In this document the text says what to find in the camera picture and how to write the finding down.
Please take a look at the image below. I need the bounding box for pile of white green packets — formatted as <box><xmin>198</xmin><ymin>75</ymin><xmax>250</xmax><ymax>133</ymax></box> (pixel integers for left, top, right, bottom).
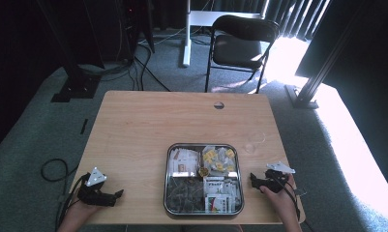
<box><xmin>203</xmin><ymin>176</ymin><xmax>243</xmax><ymax>214</ymax></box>

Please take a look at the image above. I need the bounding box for black stand with base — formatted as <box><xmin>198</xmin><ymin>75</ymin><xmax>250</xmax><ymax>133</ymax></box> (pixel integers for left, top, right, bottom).
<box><xmin>36</xmin><ymin>0</ymin><xmax>103</xmax><ymax>103</ymax></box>

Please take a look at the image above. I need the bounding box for dark computer tower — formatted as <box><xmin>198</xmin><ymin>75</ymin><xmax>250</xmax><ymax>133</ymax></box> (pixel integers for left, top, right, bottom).
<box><xmin>115</xmin><ymin>0</ymin><xmax>156</xmax><ymax>63</ymax></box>

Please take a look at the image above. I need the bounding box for clear glass cup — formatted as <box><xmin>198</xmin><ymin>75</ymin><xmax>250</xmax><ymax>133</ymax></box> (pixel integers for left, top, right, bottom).
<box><xmin>244</xmin><ymin>130</ymin><xmax>267</xmax><ymax>155</ymax></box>

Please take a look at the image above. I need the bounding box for bundle of dark floor cables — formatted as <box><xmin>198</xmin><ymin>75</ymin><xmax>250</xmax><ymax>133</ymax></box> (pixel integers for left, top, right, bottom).
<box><xmin>77</xmin><ymin>57</ymin><xmax>135</xmax><ymax>83</ymax></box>

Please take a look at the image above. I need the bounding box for clear square lid with knob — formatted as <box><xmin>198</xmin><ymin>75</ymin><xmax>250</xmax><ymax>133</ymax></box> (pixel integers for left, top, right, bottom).
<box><xmin>164</xmin><ymin>142</ymin><xmax>245</xmax><ymax>217</ymax></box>

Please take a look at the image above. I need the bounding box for aluminium profile stand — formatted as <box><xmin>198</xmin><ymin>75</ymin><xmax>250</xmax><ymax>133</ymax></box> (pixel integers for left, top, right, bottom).
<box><xmin>284</xmin><ymin>0</ymin><xmax>365</xmax><ymax>110</ymax></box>

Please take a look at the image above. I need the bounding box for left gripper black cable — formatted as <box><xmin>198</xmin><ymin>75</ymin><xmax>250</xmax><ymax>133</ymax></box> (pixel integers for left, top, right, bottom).
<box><xmin>54</xmin><ymin>173</ymin><xmax>88</xmax><ymax>231</ymax></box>

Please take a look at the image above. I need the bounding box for pile of dark tea bags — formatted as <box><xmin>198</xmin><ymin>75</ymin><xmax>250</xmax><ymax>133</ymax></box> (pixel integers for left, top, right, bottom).
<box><xmin>166</xmin><ymin>177</ymin><xmax>205</xmax><ymax>214</ymax></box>

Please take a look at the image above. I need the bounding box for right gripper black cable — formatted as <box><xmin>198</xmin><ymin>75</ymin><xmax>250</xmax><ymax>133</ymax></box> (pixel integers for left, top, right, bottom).
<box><xmin>273</xmin><ymin>175</ymin><xmax>315</xmax><ymax>232</ymax></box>

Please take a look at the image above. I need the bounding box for person's right hand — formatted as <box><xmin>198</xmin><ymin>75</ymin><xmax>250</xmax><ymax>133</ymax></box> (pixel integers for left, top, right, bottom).
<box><xmin>259</xmin><ymin>173</ymin><xmax>298</xmax><ymax>215</ymax></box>

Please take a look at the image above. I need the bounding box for looped black floor cable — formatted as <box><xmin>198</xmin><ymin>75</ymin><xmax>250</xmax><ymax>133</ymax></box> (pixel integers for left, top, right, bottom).
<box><xmin>40</xmin><ymin>158</ymin><xmax>80</xmax><ymax>183</ymax></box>

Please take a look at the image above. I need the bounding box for long black floor cable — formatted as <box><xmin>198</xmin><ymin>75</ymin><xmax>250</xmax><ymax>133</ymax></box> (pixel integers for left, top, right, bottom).
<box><xmin>134</xmin><ymin>42</ymin><xmax>172</xmax><ymax>93</ymax></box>

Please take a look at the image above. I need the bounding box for black folding chair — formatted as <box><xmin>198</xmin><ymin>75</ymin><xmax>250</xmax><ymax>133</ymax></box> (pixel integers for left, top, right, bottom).
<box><xmin>204</xmin><ymin>14</ymin><xmax>282</xmax><ymax>95</ymax></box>

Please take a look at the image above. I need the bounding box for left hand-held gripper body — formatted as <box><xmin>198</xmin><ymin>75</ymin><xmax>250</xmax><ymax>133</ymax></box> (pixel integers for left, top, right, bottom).
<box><xmin>76</xmin><ymin>166</ymin><xmax>117</xmax><ymax>208</ymax></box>

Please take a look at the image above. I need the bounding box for pile of white orange packets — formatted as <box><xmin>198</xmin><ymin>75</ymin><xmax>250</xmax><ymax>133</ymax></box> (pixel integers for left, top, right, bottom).
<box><xmin>168</xmin><ymin>147</ymin><xmax>201</xmax><ymax>178</ymax></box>

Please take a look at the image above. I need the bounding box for dark curtain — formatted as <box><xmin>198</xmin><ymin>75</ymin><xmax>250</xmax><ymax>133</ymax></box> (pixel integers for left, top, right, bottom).
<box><xmin>295</xmin><ymin>0</ymin><xmax>388</xmax><ymax>201</ymax></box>

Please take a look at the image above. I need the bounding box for pile of yellow label tea bags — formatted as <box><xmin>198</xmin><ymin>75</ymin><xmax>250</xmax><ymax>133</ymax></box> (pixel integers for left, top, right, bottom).
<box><xmin>200</xmin><ymin>145</ymin><xmax>238</xmax><ymax>177</ymax></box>

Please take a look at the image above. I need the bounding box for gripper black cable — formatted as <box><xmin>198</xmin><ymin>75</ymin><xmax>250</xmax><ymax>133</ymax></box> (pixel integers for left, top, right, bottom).
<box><xmin>54</xmin><ymin>173</ymin><xmax>88</xmax><ymax>231</ymax></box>
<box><xmin>273</xmin><ymin>175</ymin><xmax>315</xmax><ymax>232</ymax></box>

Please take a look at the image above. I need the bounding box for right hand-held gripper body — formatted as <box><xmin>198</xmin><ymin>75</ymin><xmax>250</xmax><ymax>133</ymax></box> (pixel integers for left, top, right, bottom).
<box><xmin>260</xmin><ymin>161</ymin><xmax>297</xmax><ymax>194</ymax></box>

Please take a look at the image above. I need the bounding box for person's left hand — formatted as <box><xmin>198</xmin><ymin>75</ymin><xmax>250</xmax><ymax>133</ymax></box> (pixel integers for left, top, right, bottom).
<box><xmin>65</xmin><ymin>188</ymin><xmax>103</xmax><ymax>227</ymax></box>

